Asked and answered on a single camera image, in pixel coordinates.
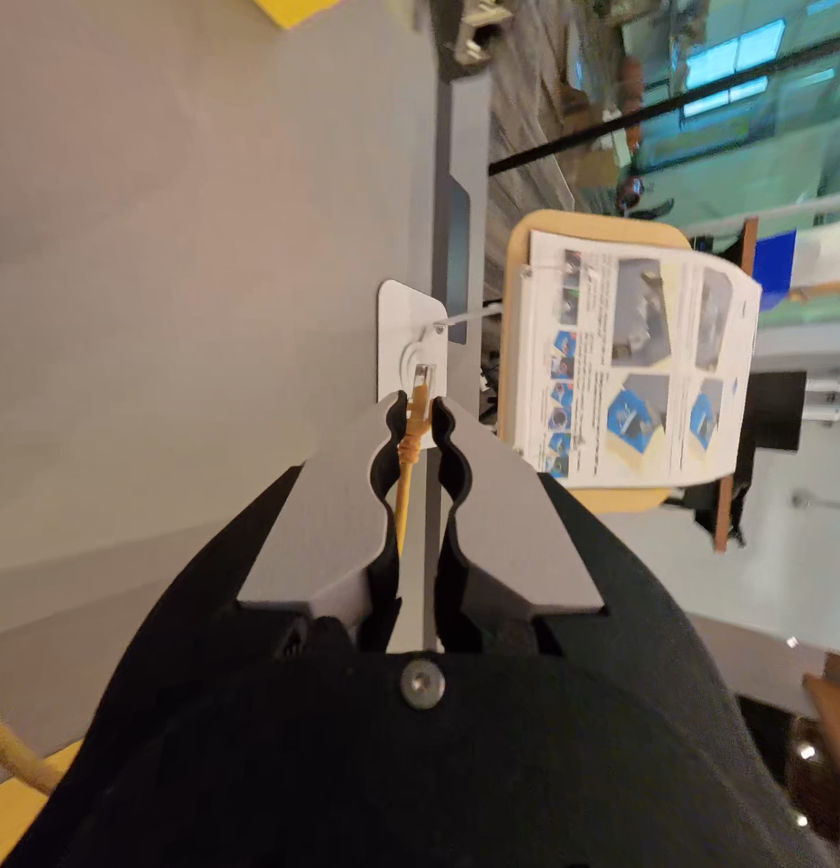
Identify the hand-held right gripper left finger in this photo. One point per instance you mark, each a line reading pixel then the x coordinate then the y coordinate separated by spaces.
pixel 311 542

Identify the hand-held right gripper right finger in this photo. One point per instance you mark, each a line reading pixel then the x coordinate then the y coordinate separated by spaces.
pixel 521 542

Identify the white stand base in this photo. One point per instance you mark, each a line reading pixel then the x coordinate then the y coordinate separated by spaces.
pixel 399 319

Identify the blue box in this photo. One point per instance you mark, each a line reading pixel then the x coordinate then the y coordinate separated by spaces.
pixel 775 268

